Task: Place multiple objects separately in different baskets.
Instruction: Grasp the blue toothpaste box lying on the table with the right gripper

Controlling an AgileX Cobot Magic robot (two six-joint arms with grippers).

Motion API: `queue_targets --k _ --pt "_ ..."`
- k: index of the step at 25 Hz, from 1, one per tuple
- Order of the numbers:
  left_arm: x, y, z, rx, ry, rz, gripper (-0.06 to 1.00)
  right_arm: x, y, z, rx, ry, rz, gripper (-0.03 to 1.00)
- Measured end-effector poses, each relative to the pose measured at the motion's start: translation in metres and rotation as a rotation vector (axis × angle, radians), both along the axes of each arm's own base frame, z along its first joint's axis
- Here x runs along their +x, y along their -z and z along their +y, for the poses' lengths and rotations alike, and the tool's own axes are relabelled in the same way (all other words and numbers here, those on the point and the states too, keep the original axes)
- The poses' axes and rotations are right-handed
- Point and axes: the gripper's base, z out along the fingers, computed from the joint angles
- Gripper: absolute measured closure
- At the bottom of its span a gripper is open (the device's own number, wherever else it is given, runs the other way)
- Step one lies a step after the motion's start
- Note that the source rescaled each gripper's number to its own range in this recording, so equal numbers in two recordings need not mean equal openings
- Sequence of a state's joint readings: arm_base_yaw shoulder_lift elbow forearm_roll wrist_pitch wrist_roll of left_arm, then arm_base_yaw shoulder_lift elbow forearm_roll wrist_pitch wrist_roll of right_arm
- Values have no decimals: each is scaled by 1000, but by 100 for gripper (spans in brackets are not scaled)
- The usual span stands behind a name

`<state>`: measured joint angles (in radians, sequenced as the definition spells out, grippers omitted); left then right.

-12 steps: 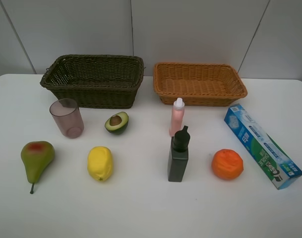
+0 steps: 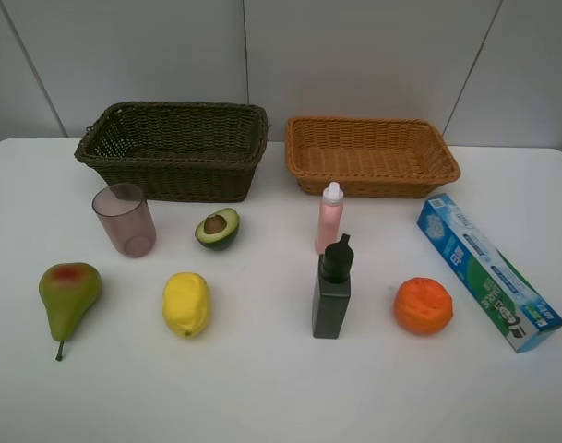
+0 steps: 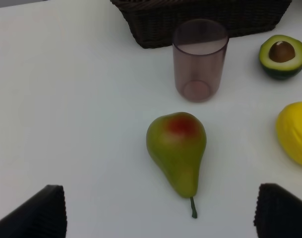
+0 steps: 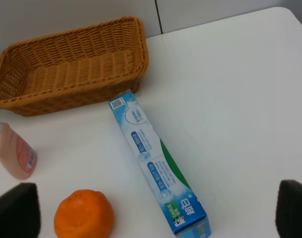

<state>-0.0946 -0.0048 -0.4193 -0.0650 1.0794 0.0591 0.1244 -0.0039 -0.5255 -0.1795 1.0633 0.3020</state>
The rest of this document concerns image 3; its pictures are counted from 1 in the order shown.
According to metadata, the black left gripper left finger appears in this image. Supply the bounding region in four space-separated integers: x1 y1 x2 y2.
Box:
0 185 67 238

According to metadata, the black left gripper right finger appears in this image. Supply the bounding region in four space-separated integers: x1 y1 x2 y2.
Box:
253 183 302 238

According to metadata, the translucent purple plastic cup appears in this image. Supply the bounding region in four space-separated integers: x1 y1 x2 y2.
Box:
172 19 229 102

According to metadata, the yellow lemon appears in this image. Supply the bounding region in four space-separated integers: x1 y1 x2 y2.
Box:
275 102 302 166

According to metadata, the halved avocado with pit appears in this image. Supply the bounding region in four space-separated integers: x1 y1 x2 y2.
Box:
258 35 302 80

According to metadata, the green red pear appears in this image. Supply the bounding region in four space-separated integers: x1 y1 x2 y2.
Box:
146 112 207 219

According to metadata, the dark brown wicker basket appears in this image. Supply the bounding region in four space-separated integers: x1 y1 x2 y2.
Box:
111 0 291 49

